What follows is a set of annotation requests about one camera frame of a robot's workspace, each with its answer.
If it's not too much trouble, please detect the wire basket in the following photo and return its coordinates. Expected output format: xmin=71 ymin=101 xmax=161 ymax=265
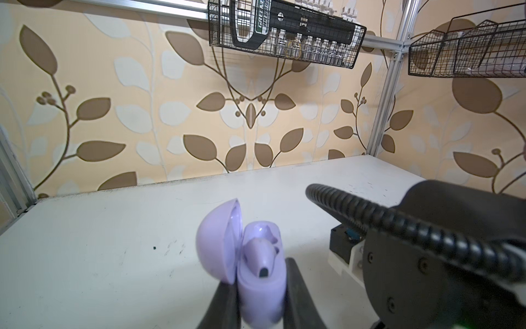
xmin=408 ymin=15 xmax=525 ymax=78
xmin=207 ymin=1 xmax=367 ymax=69

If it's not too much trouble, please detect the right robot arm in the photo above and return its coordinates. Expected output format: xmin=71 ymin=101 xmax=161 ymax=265
xmin=305 ymin=180 xmax=525 ymax=328

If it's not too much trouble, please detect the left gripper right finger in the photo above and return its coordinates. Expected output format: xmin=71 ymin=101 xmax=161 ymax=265
xmin=283 ymin=258 xmax=327 ymax=329

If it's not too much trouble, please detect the purple earbud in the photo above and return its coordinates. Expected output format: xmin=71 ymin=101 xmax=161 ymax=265
xmin=243 ymin=238 xmax=279 ymax=278

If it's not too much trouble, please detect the right wire basket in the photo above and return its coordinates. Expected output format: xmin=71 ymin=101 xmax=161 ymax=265
xmin=408 ymin=15 xmax=525 ymax=78

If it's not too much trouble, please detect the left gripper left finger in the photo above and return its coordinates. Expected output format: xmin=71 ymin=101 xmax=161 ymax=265
xmin=197 ymin=282 xmax=241 ymax=329

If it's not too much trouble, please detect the back wire basket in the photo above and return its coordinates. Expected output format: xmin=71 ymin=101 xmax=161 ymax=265
xmin=207 ymin=1 xmax=367 ymax=69

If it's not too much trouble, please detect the purple charging case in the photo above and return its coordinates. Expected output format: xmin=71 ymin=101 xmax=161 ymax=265
xmin=196 ymin=199 xmax=287 ymax=328

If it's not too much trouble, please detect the black tool in basket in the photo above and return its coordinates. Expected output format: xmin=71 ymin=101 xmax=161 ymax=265
xmin=227 ymin=1 xmax=358 ymax=50

